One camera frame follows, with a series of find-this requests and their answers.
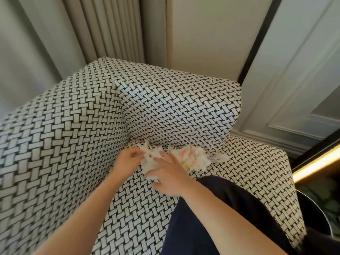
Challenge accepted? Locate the person's left forearm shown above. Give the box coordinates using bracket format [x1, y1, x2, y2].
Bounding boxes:
[32, 170, 125, 255]

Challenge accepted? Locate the black round trash bin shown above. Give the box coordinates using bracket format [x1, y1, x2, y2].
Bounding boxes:
[296, 189, 334, 237]

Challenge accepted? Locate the pile of white paper scraps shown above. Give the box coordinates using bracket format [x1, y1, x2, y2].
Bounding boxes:
[138, 140, 230, 183]

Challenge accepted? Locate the pleated beige curtain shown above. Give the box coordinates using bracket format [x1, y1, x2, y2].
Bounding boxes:
[17, 0, 168, 79]

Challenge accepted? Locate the black white woven-pattern sofa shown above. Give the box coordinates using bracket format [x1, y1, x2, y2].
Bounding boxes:
[0, 57, 307, 255]

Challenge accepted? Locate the sheer white curtain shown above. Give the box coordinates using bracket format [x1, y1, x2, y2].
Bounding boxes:
[0, 0, 63, 120]

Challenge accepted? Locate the person's right hand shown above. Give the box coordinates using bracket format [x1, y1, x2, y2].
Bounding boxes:
[143, 151, 200, 197]

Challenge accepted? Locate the person's left hand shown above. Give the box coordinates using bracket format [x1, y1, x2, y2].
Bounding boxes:
[113, 148, 146, 181]

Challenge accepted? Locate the lit yellow light strip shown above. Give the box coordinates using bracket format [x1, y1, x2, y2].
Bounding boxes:
[292, 143, 340, 184]

